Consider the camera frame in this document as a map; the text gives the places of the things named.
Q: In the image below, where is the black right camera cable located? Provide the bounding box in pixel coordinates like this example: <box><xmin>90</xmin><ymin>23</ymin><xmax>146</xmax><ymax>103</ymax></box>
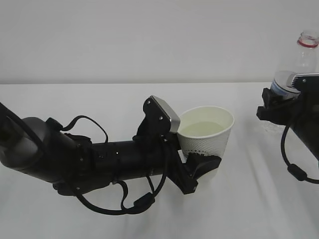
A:
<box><xmin>281</xmin><ymin>119</ymin><xmax>319</xmax><ymax>184</ymax></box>

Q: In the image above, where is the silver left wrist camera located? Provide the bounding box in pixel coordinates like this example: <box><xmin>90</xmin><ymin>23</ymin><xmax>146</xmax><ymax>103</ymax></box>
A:
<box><xmin>137</xmin><ymin>95</ymin><xmax>180</xmax><ymax>136</ymax></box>

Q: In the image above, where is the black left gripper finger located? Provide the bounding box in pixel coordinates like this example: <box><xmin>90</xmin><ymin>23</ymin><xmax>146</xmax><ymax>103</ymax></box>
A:
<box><xmin>185</xmin><ymin>153</ymin><xmax>222</xmax><ymax>181</ymax></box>

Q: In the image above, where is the black left camera cable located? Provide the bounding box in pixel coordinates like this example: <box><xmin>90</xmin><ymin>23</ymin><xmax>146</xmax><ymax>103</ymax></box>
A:
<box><xmin>0</xmin><ymin>101</ymin><xmax>172</xmax><ymax>215</ymax></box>

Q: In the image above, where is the clear plastic water bottle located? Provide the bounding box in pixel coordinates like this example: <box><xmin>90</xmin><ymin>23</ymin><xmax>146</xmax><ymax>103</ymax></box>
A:
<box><xmin>266</xmin><ymin>30</ymin><xmax>319</xmax><ymax>101</ymax></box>

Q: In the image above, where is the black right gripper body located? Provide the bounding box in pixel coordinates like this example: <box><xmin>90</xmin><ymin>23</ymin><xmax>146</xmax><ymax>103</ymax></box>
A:
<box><xmin>278</xmin><ymin>93</ymin><xmax>319</xmax><ymax>126</ymax></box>

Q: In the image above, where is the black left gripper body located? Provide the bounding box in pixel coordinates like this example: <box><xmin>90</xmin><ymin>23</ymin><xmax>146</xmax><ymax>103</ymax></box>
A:
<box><xmin>159</xmin><ymin>135</ymin><xmax>198</xmax><ymax>195</ymax></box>

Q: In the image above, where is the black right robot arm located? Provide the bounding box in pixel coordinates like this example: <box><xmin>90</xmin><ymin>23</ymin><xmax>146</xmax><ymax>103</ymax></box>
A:
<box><xmin>256</xmin><ymin>88</ymin><xmax>319</xmax><ymax>161</ymax></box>

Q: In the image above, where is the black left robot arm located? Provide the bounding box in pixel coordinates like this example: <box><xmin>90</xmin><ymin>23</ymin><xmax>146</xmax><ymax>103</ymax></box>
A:
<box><xmin>0</xmin><ymin>96</ymin><xmax>221</xmax><ymax>196</ymax></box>

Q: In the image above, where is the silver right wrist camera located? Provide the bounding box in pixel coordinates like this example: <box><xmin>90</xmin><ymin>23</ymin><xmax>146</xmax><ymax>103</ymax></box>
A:
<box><xmin>286</xmin><ymin>73</ymin><xmax>319</xmax><ymax>93</ymax></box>

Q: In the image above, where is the white paper cup green logo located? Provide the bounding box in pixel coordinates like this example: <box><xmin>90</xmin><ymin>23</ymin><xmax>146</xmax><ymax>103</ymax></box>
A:
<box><xmin>177</xmin><ymin>106</ymin><xmax>235</xmax><ymax>157</ymax></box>

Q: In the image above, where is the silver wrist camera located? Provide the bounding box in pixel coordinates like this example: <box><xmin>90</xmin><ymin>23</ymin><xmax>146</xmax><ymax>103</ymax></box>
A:
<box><xmin>137</xmin><ymin>95</ymin><xmax>180</xmax><ymax>136</ymax></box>
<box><xmin>286</xmin><ymin>73</ymin><xmax>319</xmax><ymax>93</ymax></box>

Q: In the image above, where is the black camera cable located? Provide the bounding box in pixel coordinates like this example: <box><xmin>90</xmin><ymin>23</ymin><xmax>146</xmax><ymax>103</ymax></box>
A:
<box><xmin>0</xmin><ymin>101</ymin><xmax>172</xmax><ymax>215</ymax></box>
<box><xmin>281</xmin><ymin>119</ymin><xmax>319</xmax><ymax>184</ymax></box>

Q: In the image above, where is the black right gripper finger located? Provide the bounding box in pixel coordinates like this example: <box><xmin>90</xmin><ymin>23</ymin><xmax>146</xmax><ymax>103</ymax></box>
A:
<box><xmin>256</xmin><ymin>88</ymin><xmax>297</xmax><ymax>124</ymax></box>

